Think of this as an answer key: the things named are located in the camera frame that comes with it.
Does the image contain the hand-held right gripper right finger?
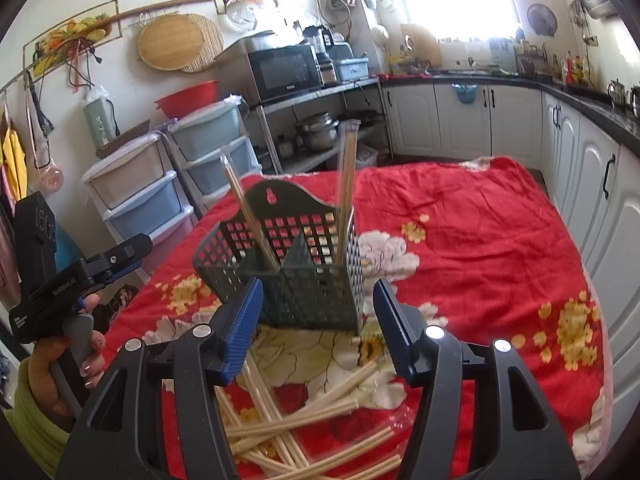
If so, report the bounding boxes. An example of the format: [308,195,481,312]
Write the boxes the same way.
[372,278,583,480]

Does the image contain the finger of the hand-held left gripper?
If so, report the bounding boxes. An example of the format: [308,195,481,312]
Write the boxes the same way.
[95,233,154,287]

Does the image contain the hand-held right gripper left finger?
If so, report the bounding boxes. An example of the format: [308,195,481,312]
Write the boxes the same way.
[54,277,264,480]

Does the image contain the dark green utensil basket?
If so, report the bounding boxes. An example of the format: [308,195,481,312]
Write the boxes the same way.
[192,179,365,335]

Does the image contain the pile of chopsticks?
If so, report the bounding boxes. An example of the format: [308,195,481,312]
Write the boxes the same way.
[215,357,416,480]

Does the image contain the bamboo chopsticks pack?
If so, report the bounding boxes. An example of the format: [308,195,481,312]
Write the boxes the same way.
[221,151,281,272]
[336,118,362,241]

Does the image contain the person's left forearm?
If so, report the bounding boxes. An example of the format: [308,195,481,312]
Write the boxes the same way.
[14,360,76,480]

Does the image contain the person's left hand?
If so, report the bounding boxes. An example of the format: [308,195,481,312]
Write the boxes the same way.
[27,292,108,418]

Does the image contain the cream and blue drawer unit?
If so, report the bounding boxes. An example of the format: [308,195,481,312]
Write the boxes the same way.
[80,132,196,248]

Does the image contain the pink plastic scoop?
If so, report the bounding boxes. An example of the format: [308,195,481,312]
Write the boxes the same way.
[37,157,65,192]

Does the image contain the red floral blanket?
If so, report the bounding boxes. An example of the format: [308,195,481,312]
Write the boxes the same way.
[100,156,613,480]

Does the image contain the yellow cloth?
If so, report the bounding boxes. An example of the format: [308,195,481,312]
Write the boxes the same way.
[0,127,28,201]

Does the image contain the brown wicker basket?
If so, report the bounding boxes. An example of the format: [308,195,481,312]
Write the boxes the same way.
[95,119,152,160]

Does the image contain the grey-blue plastic drawer unit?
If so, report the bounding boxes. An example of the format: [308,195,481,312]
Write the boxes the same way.
[167,100,263,211]

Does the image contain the red plastic basin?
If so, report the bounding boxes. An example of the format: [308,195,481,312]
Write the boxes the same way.
[154,80,220,120]

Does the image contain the steel cooking pot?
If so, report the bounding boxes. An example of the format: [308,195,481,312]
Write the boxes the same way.
[295,112,340,151]

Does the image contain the round bamboo board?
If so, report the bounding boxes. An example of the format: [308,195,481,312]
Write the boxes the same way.
[137,14,206,72]

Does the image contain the wide fruit picture tile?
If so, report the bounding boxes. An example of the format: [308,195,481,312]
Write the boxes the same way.
[22,0,123,78]

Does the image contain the round woven mat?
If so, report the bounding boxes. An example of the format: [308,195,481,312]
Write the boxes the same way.
[180,14,226,75]

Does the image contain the white kitchen cabinets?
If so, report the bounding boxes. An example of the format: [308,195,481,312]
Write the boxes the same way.
[380,80,640,441]

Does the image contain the black microwave oven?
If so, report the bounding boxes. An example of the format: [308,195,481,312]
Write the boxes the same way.
[247,44,323,103]

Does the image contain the long wooden rolling pin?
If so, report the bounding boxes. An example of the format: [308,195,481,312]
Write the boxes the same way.
[95,0,220,28]

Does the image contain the blue hanging bin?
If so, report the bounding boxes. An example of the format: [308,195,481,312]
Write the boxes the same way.
[451,82,477,106]

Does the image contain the steel shelf rack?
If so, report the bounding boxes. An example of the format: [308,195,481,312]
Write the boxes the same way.
[250,77,396,176]

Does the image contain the white round plastic cover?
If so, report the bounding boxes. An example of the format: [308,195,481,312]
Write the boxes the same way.
[225,0,260,32]

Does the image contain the blue-grey storage box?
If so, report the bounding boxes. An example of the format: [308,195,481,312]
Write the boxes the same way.
[332,57,370,83]

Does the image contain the black blender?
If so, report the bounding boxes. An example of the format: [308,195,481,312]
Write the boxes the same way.
[302,25,337,86]

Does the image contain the beige cutting board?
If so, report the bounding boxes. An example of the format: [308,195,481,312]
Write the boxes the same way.
[400,22,443,68]

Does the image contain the black countertop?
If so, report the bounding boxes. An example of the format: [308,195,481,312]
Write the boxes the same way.
[377,70,640,156]

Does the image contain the dish rack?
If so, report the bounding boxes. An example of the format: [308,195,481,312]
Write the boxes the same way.
[487,37,518,73]

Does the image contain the row of condiment bottles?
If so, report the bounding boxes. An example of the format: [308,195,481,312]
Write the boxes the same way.
[560,50,591,86]

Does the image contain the steel kettle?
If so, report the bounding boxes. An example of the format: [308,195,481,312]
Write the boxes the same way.
[607,79,630,108]

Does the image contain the wall fan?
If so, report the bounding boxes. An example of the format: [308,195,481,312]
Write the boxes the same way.
[526,3,559,38]

